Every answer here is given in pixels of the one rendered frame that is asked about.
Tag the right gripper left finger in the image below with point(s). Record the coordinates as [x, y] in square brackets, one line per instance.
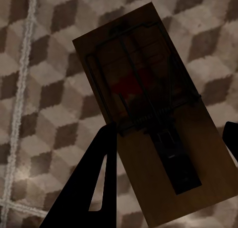
[70, 210]

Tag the mousetrap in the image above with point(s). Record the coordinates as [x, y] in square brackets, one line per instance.
[172, 152]

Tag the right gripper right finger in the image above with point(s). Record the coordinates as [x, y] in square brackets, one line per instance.
[230, 137]

